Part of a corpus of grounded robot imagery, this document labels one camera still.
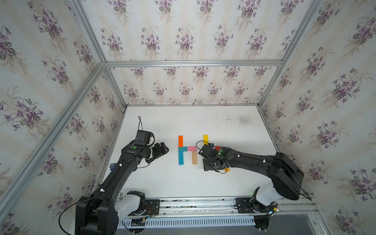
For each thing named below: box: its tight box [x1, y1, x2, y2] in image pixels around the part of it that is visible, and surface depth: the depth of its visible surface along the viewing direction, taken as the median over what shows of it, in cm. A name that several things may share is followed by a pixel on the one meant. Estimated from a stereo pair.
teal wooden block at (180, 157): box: [178, 150, 184, 166], surface depth 92 cm
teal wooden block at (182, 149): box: [178, 146, 188, 152], surface depth 96 cm
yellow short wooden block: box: [203, 134, 210, 146], surface depth 103 cm
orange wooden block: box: [178, 135, 184, 148], surface depth 100 cm
